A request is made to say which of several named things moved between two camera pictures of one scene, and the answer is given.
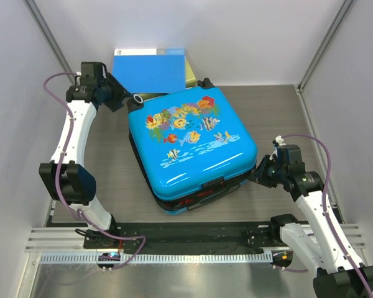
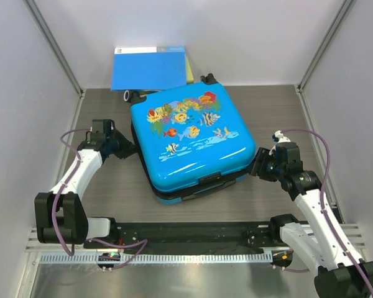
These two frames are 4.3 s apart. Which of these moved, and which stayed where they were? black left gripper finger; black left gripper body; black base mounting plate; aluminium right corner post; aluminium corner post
Moved: black left gripper body; black left gripper finger
Stayed: aluminium corner post; aluminium right corner post; black base mounting plate
